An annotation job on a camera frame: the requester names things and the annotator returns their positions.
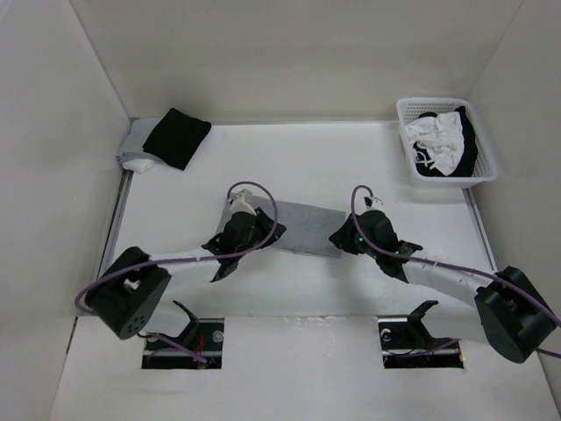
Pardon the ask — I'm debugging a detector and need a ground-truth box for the folded black tank top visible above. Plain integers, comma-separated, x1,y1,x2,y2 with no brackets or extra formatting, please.
143,108,212,170

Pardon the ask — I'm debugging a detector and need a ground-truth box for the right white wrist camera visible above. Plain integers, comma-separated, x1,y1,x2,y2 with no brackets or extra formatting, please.
364,196,385,211

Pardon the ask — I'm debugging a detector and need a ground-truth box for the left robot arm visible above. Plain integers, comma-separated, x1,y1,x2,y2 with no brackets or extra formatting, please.
75,208,287,350

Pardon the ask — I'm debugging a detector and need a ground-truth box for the white plastic basket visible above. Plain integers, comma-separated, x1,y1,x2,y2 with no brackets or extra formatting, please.
396,97,498,189

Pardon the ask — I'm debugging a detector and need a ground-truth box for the folded grey tank top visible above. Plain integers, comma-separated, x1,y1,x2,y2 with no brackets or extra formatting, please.
116,118,163,166

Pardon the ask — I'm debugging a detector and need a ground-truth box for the folded white tank top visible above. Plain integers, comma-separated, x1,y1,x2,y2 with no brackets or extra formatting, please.
120,158,155,174

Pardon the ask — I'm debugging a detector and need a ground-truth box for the black garment in basket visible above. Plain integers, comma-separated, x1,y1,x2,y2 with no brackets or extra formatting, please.
419,106,479,177

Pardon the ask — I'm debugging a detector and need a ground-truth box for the white crumpled tank top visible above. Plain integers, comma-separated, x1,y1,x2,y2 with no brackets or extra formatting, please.
405,111,465,176

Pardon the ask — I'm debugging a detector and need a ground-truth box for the grey tank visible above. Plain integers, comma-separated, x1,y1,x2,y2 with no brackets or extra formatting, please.
116,118,163,166
221,197,346,260

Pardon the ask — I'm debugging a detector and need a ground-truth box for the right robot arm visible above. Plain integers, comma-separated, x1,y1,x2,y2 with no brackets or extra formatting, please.
329,210,560,363

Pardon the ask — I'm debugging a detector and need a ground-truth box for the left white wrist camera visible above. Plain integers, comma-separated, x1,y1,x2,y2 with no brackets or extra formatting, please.
227,189,257,216

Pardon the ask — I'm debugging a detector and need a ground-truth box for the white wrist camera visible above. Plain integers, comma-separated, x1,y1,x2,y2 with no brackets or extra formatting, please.
227,189,257,216
364,196,385,211

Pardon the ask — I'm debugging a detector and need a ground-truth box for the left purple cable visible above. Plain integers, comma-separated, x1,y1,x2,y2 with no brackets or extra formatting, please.
75,181,286,365

